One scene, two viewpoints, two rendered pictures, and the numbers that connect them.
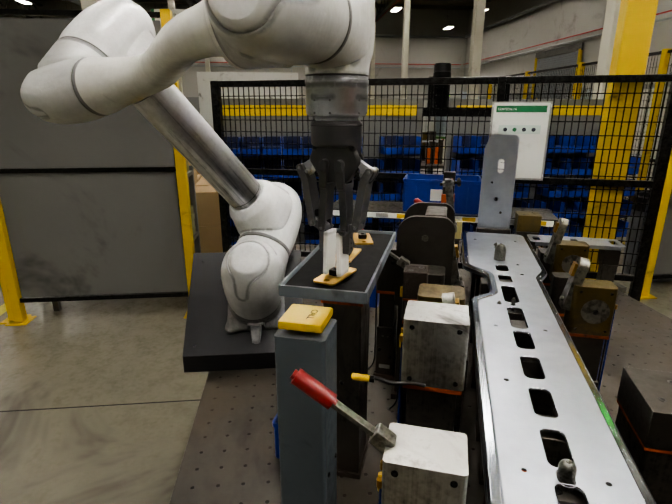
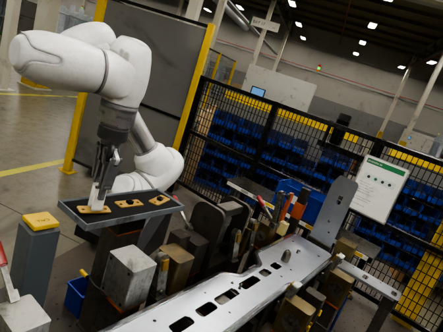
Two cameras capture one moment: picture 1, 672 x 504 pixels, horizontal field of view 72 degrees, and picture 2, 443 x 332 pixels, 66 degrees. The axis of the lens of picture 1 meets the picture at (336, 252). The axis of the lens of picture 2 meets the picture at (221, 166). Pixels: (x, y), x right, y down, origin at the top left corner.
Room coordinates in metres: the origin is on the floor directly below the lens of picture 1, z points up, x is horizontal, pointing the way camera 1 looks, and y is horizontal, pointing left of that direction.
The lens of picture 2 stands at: (0.00, -0.54, 1.61)
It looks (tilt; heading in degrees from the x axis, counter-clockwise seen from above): 15 degrees down; 18
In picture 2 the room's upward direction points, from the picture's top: 19 degrees clockwise
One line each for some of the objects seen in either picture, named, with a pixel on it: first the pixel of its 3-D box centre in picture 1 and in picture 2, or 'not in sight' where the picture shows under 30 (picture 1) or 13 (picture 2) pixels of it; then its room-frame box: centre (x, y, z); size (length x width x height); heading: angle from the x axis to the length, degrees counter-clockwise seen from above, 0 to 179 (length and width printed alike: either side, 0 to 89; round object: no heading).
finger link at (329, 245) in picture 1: (329, 251); (95, 194); (0.70, 0.01, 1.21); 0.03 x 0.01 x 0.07; 152
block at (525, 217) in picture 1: (522, 260); (333, 274); (1.65, -0.70, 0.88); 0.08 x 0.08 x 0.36; 76
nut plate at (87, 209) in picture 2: (335, 272); (94, 207); (0.70, 0.00, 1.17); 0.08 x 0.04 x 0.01; 152
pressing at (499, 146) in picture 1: (497, 182); (333, 210); (1.67, -0.59, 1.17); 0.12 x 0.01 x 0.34; 76
